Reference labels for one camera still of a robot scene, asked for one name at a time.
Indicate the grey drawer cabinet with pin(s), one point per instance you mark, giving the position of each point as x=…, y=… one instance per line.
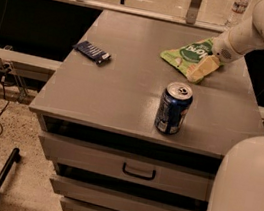
x=115, y=105

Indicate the blue pepsi can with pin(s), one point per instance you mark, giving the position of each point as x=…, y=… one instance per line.
x=174, y=104

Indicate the clear plastic water bottle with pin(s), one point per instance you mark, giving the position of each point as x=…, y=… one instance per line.
x=236, y=13

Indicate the black metal floor leg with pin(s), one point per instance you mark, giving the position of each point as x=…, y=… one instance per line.
x=14, y=157

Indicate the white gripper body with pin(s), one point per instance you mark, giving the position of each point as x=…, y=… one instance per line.
x=223, y=50

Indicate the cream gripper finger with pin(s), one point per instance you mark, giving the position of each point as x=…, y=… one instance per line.
x=206, y=66

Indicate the middle grey drawer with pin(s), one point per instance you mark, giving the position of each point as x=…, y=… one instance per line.
x=105, y=197

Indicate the dark blue snack bar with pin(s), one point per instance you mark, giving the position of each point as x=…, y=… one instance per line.
x=92, y=52

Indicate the top drawer with black handle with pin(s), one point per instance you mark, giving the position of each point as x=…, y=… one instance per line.
x=126, y=166

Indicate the green rice chip bag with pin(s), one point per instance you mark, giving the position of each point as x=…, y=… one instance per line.
x=188, y=55

